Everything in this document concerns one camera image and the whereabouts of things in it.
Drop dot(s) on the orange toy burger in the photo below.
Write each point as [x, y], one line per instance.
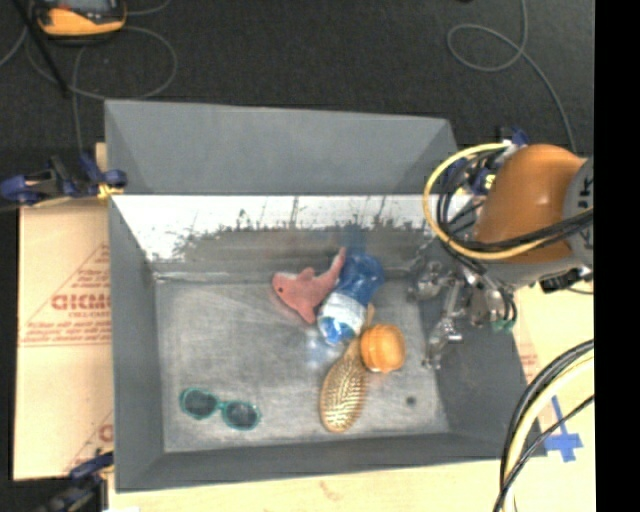
[382, 347]

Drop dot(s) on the brown cardboard board red print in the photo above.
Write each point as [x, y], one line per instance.
[62, 380]

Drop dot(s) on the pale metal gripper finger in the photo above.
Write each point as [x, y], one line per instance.
[430, 282]
[442, 336]

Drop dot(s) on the clear plastic bottle blue label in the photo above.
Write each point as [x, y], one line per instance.
[350, 295]

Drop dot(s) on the teal sunglasses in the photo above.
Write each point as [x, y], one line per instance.
[220, 407]

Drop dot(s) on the pink toy fish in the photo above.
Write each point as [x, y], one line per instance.
[305, 292]

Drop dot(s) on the black cylinder on white bracket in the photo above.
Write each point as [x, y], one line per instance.
[560, 281]

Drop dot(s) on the grey metal bin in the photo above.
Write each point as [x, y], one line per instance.
[240, 340]

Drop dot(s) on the gold hairbrush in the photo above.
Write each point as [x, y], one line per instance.
[342, 395]

